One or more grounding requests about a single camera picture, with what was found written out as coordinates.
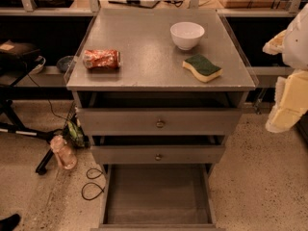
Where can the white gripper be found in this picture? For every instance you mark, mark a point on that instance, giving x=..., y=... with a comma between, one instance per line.
x=297, y=47

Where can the grey bottom drawer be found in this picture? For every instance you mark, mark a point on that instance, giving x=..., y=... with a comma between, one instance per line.
x=157, y=198

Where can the yellow green sponge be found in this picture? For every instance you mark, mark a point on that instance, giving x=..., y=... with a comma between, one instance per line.
x=201, y=68

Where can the clear plastic bottle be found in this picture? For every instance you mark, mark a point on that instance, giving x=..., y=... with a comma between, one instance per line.
x=65, y=157

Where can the grey drawer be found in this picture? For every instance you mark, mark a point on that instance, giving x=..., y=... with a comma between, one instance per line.
x=158, y=114
x=157, y=198
x=120, y=150

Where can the grey top drawer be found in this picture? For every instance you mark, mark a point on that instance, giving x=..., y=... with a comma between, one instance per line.
x=158, y=114

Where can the grey middle drawer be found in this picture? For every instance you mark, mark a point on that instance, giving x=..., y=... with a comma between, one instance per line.
x=120, y=150

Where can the black tripod stand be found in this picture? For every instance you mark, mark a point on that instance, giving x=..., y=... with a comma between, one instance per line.
x=17, y=127

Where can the black shoe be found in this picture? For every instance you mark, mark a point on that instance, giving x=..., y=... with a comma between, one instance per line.
x=9, y=224

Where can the white ceramic bowl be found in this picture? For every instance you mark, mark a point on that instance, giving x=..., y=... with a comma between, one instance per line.
x=186, y=35

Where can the crushed orange soda can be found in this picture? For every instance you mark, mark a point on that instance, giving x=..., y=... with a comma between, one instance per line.
x=108, y=58

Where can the green snack bag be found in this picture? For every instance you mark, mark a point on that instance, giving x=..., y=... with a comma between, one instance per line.
x=75, y=134

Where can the grey drawer cabinet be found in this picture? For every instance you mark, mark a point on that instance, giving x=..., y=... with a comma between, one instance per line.
x=150, y=62

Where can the dark bowl on shelf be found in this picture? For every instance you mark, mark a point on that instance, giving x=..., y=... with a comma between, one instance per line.
x=64, y=63

